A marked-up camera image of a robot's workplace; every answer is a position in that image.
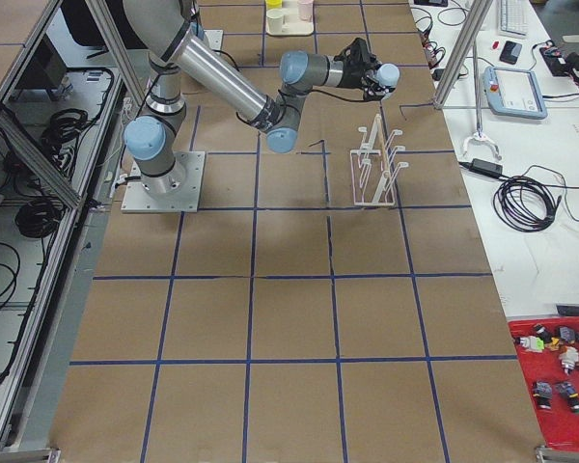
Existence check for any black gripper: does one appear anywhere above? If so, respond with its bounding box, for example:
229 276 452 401
332 38 384 101

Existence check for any light blue cup front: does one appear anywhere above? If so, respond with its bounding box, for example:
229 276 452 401
375 63 400 93

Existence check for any white plastic cup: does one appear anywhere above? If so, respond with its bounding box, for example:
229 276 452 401
266 9 285 35

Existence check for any pink plastic cup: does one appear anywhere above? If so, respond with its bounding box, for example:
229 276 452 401
297 0 314 21

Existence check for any yellow plastic cup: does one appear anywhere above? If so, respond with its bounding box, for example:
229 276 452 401
265 0 283 10

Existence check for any cream serving tray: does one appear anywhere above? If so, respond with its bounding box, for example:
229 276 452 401
265 8 315 37

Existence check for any black smartphone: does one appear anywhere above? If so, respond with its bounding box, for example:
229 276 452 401
499 41 522 65

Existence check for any white keyboard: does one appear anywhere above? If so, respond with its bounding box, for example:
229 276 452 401
497 0 528 38

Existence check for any black power adapter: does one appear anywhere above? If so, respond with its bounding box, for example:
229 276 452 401
469 158 503 178

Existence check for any teach pendant tablet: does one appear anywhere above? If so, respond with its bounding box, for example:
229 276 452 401
482 66 548 120

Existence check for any red parts tray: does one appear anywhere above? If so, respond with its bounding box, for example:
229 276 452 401
509 316 579 451

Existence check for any white wire cup rack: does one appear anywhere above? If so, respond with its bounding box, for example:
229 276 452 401
349 114 409 207

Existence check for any aluminium frame post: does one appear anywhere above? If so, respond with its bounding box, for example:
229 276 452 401
433 0 492 109

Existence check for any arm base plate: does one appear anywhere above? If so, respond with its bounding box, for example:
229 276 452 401
122 151 206 213
192 27 224 52

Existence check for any coiled black cable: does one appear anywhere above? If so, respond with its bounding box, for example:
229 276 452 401
492 174 568 235

